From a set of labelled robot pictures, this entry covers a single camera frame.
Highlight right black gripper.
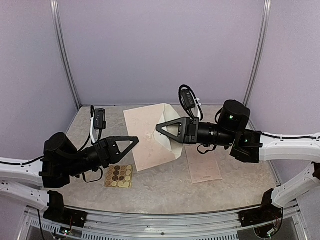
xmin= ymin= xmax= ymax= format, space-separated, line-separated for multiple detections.
xmin=155 ymin=116 xmax=237 ymax=147

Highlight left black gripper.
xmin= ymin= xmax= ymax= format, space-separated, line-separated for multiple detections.
xmin=64 ymin=136 xmax=139 ymax=177

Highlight right aluminium frame post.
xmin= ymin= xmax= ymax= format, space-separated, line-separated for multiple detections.
xmin=243 ymin=0 xmax=272 ymax=107

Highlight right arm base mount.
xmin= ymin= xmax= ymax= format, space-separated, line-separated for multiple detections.
xmin=238 ymin=188 xmax=283 ymax=227

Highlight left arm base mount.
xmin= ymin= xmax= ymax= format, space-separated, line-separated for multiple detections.
xmin=43 ymin=190 xmax=88 ymax=228

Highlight pink printed card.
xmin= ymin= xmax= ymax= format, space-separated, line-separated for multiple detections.
xmin=185 ymin=146 xmax=223 ymax=184

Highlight front aluminium rail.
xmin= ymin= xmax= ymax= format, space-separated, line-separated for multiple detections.
xmin=22 ymin=206 xmax=301 ymax=240

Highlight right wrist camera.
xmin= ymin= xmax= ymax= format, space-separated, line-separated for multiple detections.
xmin=178 ymin=84 xmax=204 ymax=121

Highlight pink envelope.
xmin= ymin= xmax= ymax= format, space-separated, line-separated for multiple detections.
xmin=123 ymin=103 xmax=183 ymax=172

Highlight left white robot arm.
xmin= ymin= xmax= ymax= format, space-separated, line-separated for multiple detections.
xmin=0 ymin=132 xmax=139 ymax=223

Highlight wax seal sticker sheet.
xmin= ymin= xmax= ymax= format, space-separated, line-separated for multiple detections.
xmin=104 ymin=164 xmax=134 ymax=189

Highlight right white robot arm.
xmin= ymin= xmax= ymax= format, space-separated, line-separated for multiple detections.
xmin=155 ymin=100 xmax=320 ymax=222

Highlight aluminium frame post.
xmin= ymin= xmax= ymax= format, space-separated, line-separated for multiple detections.
xmin=49 ymin=0 xmax=82 ymax=111
xmin=243 ymin=0 xmax=272 ymax=107

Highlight left aluminium frame post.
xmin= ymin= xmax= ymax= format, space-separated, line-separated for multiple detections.
xmin=49 ymin=0 xmax=82 ymax=111

